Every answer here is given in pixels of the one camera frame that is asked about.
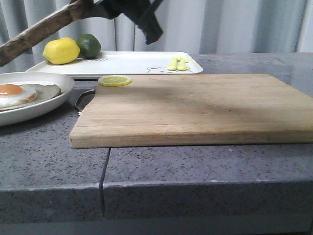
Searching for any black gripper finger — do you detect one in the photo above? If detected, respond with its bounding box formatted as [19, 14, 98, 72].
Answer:
[94, 0, 121, 20]
[123, 0, 163, 45]

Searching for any white round plate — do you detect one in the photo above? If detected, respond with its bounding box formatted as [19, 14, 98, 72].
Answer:
[0, 72, 75, 126]

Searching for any fried egg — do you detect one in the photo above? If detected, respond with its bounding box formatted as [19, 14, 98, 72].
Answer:
[0, 84, 37, 108]

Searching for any white bear tray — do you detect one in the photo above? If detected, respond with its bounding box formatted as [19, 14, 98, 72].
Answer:
[27, 51, 203, 80]

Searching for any green lime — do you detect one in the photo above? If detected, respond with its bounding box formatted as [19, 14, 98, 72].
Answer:
[76, 34, 101, 59]

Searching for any yellow plastic fork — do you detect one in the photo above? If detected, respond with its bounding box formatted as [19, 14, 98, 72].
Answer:
[167, 56, 180, 71]

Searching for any grey curtain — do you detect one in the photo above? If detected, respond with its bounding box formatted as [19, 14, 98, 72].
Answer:
[0, 0, 313, 74]

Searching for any yellow lemon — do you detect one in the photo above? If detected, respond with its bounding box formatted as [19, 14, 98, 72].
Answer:
[43, 37, 80, 65]

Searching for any yellow plastic knife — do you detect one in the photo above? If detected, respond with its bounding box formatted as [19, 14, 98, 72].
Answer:
[177, 57, 189, 71]

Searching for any lemon slice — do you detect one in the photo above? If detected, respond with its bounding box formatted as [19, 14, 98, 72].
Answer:
[98, 75, 132, 87]

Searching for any wooden cutting board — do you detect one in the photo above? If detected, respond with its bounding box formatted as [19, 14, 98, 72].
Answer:
[69, 74, 313, 148]

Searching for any metal board handle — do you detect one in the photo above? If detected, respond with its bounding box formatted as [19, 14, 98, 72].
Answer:
[74, 89, 96, 115]

